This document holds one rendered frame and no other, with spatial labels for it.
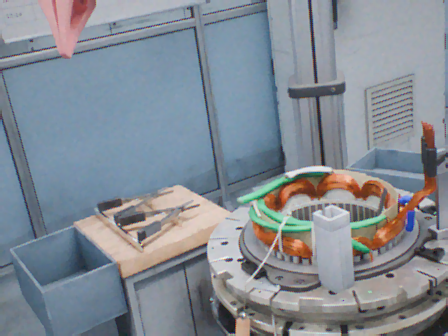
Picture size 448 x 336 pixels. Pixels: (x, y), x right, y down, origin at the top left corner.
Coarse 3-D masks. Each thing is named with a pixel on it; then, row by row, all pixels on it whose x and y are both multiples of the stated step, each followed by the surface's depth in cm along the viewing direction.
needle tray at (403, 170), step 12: (372, 156) 115; (384, 156) 115; (396, 156) 113; (408, 156) 112; (420, 156) 110; (348, 168) 108; (360, 168) 112; (372, 168) 116; (384, 168) 116; (396, 168) 114; (408, 168) 113; (420, 168) 111; (384, 180) 104; (396, 180) 103; (408, 180) 101; (420, 180) 100
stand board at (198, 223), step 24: (192, 192) 108; (192, 216) 99; (216, 216) 97; (96, 240) 95; (120, 240) 94; (144, 240) 93; (168, 240) 92; (192, 240) 93; (120, 264) 88; (144, 264) 90
